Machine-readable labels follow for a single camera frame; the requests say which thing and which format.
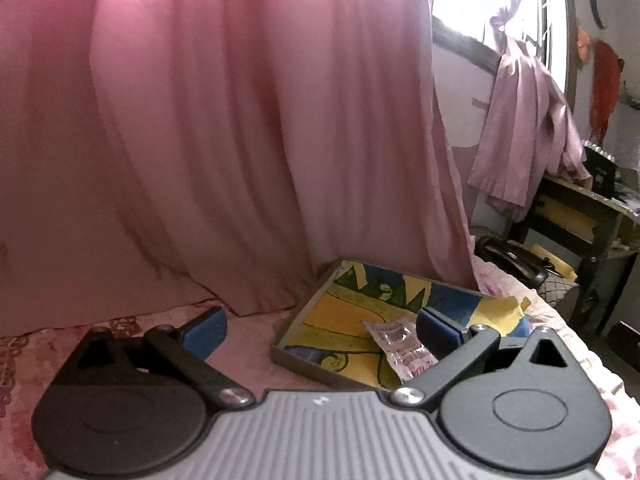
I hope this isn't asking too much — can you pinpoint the pink curtain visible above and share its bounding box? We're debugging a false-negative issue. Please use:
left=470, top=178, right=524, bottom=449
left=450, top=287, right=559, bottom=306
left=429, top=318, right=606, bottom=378
left=1, top=0, right=476, bottom=335

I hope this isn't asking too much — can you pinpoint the black bag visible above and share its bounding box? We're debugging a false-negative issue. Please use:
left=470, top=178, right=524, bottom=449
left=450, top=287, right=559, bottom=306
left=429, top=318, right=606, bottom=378
left=474, top=235, right=549, bottom=289

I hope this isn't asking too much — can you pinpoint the colourful grey tray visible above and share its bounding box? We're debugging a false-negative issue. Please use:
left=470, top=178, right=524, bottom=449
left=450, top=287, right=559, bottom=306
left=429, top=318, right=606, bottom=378
left=271, top=260, right=532, bottom=389

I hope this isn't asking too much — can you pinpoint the dark wooden side table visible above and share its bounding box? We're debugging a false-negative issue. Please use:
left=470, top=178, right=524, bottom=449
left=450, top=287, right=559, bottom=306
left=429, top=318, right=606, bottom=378
left=508, top=174, right=639, bottom=336

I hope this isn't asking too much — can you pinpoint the purple tied curtain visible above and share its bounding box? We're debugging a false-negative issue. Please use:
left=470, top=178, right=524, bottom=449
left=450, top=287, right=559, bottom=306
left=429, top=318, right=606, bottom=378
left=468, top=0, right=592, bottom=222

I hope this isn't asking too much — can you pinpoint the red hanging decoration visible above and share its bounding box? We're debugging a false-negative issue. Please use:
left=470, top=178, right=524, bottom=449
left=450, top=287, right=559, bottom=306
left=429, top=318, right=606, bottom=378
left=576, top=27, right=625, bottom=146

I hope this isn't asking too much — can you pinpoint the clear red-print snack packet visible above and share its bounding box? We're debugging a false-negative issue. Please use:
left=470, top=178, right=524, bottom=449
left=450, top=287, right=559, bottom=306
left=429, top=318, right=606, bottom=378
left=362, top=318, right=438, bottom=384

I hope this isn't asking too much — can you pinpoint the pink floral bedsheet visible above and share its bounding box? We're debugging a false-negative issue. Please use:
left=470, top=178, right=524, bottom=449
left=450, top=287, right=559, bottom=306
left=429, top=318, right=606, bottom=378
left=1, top=260, right=639, bottom=479

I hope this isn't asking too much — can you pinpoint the black box on table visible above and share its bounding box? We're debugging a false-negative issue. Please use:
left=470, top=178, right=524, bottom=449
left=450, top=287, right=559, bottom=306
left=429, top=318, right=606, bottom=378
left=585, top=141, right=617, bottom=198

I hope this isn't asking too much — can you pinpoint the grey checkered cushion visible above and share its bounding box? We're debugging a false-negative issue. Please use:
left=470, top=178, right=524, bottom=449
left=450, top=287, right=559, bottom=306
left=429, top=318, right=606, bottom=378
left=537, top=273, right=579, bottom=309

